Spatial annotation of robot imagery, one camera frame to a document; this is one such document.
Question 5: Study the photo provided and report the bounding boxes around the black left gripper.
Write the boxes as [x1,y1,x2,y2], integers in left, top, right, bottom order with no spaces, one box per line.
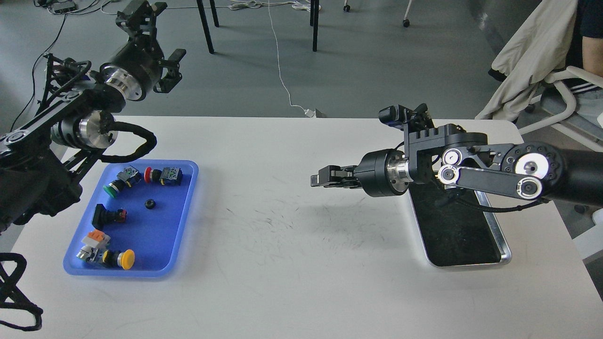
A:
[100,0,187,101]

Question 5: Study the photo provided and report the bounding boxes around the black power strip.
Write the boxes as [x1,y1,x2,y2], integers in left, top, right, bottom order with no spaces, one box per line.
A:
[48,0,78,15]

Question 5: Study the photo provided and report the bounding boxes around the red push button switch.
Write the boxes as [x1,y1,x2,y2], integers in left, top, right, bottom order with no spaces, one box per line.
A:
[143,167,183,186]

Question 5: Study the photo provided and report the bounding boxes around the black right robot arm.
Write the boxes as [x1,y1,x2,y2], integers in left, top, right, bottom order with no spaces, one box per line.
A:
[310,123,602,210]

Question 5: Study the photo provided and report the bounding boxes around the blue plastic tray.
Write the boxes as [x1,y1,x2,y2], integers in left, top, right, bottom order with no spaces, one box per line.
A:
[63,159,199,278]

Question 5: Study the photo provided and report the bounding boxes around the white office chair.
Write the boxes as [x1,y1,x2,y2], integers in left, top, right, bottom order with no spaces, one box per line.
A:
[519,66,603,152]

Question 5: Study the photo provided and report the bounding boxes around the black table leg right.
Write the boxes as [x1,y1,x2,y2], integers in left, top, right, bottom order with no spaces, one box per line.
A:
[310,0,319,52]

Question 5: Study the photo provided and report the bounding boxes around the beige jacket on chair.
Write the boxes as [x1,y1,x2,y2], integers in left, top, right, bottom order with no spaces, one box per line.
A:
[475,0,578,121]

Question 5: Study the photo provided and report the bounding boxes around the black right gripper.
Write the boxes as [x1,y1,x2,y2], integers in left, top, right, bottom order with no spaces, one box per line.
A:
[310,149,411,197]

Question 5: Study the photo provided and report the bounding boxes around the small black gear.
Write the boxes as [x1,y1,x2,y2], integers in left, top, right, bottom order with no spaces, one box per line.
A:
[144,198,156,210]

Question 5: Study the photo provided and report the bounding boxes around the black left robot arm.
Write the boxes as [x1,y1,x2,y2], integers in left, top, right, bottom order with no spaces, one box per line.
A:
[0,0,187,232]

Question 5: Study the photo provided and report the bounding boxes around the steel metal tray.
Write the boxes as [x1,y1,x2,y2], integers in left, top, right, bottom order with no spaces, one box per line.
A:
[409,183,511,267]

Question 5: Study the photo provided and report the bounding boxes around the white floor cable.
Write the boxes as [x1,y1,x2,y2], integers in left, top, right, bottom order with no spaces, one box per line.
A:
[165,0,323,113]

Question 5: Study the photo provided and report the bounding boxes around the black square push button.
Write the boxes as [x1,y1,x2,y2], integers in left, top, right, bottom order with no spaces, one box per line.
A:
[91,203,127,230]

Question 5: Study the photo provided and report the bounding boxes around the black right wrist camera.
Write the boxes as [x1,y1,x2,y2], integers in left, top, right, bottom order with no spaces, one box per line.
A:
[378,103,435,133]

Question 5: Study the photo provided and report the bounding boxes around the yellow push button switch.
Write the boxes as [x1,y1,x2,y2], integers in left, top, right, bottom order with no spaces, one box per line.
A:
[92,249,135,270]

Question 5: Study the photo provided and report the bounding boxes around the black table leg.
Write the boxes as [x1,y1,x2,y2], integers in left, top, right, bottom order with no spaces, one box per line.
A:
[310,0,319,52]
[196,0,220,55]

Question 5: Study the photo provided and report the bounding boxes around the black table leg left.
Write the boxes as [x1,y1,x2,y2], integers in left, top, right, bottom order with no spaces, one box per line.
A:
[196,0,220,55]

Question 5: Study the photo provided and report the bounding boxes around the black floor cable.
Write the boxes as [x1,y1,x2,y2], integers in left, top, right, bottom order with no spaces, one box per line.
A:
[8,0,102,132]

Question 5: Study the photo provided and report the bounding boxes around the orange grey contact block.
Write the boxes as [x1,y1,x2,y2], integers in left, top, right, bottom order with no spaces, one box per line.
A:
[76,229,111,263]

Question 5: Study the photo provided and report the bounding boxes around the green push button switch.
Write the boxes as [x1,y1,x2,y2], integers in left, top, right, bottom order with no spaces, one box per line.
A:
[103,166,143,198]

